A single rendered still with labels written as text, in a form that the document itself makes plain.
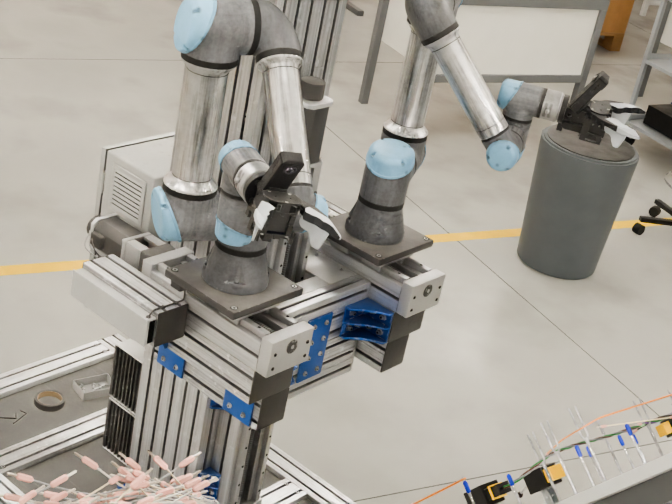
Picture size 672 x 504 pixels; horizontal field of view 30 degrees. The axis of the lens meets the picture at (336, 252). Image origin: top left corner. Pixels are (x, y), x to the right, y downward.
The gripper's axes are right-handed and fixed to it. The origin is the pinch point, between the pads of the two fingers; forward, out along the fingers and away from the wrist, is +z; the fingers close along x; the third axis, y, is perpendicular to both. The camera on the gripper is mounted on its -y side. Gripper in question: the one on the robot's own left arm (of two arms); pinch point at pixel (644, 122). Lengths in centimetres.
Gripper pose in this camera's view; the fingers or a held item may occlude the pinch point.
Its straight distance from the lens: 311.8
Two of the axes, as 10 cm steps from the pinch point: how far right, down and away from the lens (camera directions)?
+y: -1.5, 8.2, 5.6
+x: -2.9, 5.0, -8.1
